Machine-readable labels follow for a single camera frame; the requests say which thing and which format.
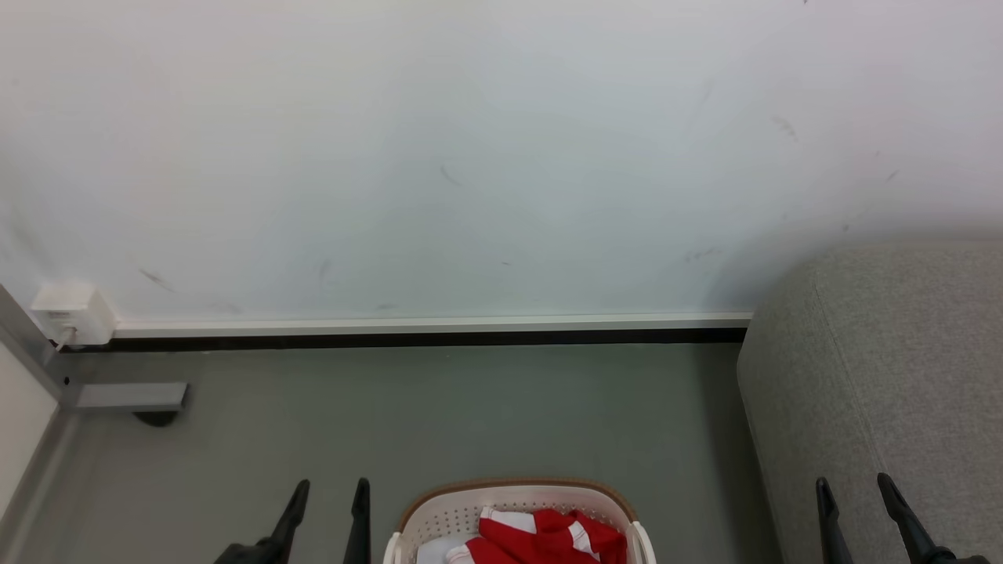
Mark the white panel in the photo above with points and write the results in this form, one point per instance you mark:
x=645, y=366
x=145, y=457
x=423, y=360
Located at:
x=19, y=423

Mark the red and white sports garment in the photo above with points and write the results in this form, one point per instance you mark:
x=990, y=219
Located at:
x=541, y=540

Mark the white perforated laundry basket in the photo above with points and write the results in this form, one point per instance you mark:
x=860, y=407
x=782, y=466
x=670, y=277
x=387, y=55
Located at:
x=447, y=513

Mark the black skirting strip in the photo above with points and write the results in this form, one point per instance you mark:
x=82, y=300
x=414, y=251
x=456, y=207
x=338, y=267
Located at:
x=431, y=340

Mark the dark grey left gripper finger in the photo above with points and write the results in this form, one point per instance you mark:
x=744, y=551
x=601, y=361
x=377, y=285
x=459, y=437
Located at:
x=360, y=525
x=288, y=521

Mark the plain white garment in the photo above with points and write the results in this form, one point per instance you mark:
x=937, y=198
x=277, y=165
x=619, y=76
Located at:
x=431, y=553

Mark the light grey fabric sofa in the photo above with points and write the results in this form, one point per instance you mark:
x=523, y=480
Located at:
x=901, y=376

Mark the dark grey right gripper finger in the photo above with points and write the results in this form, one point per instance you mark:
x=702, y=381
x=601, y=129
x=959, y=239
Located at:
x=913, y=529
x=833, y=529

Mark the white wall socket box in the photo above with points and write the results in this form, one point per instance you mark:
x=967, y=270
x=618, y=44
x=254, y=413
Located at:
x=74, y=312

